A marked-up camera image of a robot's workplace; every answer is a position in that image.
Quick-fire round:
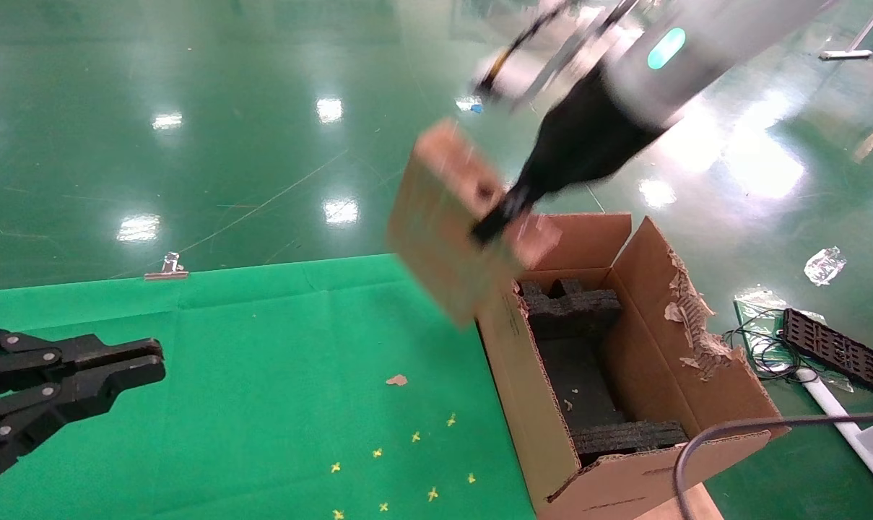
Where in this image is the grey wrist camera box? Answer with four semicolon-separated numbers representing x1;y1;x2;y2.
472;0;632;102

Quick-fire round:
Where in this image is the green table cloth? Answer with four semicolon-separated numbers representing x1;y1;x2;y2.
0;253;538;520

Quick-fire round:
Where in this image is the white metal stand frame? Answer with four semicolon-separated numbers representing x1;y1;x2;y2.
797;368;873;501

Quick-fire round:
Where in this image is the yellow cable label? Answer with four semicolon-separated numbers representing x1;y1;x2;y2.
490;43;520;80

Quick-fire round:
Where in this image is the small brown cardboard box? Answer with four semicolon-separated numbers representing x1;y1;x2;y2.
386;119;563;329

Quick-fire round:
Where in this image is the black wire bundle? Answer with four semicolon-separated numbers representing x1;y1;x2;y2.
721;309;816;382

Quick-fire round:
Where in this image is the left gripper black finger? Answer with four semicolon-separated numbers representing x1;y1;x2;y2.
0;357;168;492
0;324;164;397

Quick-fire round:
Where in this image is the silver binder clip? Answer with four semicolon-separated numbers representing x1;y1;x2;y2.
144;253;189;281

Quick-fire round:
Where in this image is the crumpled clear plastic bag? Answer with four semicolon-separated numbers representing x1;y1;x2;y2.
804;246;847;286

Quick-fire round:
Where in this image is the black foam bottom pad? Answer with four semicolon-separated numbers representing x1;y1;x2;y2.
536;336;628;428

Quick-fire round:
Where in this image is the black perforated plastic tray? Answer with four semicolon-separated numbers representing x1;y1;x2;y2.
781;308;873;393

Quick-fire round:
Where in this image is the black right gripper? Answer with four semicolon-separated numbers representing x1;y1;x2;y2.
471;65;669;246

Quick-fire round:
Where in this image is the black camera cable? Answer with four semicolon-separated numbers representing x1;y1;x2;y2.
673;412;873;520

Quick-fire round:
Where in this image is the large open cardboard carton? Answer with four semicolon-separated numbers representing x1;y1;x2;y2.
477;212;791;520

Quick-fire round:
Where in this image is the white floor squeegee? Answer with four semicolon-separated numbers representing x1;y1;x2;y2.
817;0;873;62

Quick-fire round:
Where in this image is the flat clear plastic bag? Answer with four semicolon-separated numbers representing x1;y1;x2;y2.
732;289;856;394

